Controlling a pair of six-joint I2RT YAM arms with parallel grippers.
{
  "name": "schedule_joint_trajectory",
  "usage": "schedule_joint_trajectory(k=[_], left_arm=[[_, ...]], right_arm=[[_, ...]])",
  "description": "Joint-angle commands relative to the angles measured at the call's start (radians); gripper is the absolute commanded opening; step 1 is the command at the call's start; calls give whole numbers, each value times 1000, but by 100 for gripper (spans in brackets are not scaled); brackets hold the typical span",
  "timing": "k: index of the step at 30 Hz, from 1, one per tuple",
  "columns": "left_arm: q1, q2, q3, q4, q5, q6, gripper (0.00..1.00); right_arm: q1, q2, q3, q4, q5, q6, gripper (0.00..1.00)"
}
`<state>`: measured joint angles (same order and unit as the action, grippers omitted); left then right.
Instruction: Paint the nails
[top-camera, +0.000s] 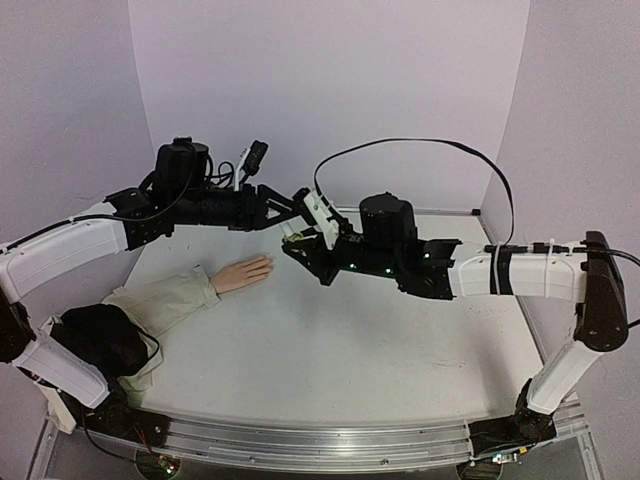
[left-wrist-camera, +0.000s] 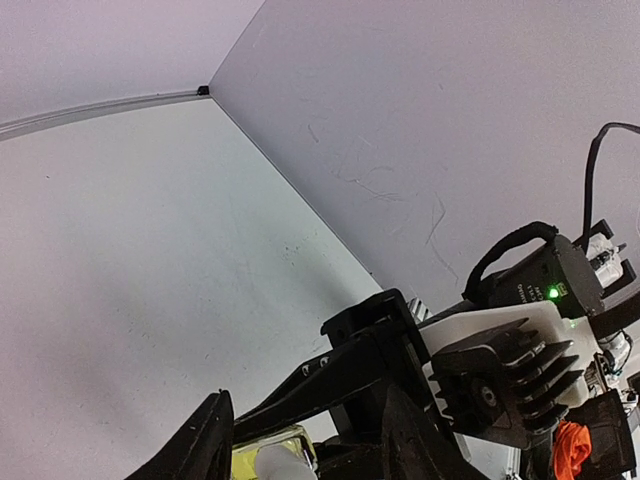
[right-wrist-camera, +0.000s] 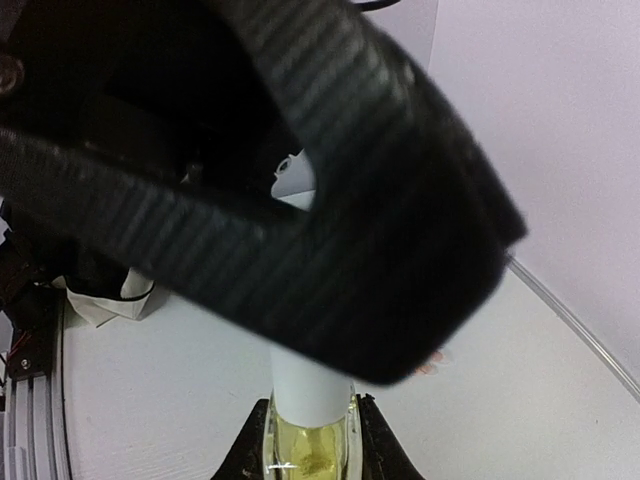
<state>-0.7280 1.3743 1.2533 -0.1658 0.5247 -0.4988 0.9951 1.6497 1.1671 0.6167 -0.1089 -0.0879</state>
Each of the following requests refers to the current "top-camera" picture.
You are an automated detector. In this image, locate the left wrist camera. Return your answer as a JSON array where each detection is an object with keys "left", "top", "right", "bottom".
[{"left": 232, "top": 140, "right": 269, "bottom": 191}]

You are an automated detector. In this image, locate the white nail polish bottle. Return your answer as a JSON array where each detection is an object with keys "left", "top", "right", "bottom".
[{"left": 282, "top": 233, "right": 304, "bottom": 244}]

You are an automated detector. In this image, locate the beige sleeve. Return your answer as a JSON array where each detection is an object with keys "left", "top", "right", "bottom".
[{"left": 29, "top": 264, "right": 222, "bottom": 401}]

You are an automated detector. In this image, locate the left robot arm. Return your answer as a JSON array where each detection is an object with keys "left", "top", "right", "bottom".
[{"left": 1, "top": 137, "right": 299, "bottom": 437}]

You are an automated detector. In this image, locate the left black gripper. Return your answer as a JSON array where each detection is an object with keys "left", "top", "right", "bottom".
[{"left": 174, "top": 182, "right": 304, "bottom": 232}]

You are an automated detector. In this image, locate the aluminium back table rail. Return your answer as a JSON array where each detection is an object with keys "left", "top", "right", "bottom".
[{"left": 279, "top": 202, "right": 484, "bottom": 217}]

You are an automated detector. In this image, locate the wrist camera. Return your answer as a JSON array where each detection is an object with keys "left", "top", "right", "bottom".
[
  {"left": 293, "top": 187, "right": 353, "bottom": 250},
  {"left": 232, "top": 140, "right": 269, "bottom": 191}
]

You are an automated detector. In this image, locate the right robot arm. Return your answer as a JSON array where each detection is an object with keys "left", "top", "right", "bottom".
[{"left": 282, "top": 189, "right": 630, "bottom": 418}]

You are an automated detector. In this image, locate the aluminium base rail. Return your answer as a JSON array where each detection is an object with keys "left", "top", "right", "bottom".
[{"left": 29, "top": 399, "right": 601, "bottom": 480}]

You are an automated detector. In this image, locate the mannequin hand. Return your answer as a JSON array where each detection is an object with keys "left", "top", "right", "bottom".
[{"left": 210, "top": 256, "right": 274, "bottom": 295}]

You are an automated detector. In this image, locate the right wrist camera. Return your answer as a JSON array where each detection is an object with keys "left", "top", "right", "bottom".
[{"left": 293, "top": 187, "right": 353, "bottom": 250}]

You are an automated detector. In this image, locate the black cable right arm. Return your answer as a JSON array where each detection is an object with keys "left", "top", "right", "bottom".
[{"left": 312, "top": 137, "right": 640, "bottom": 329}]

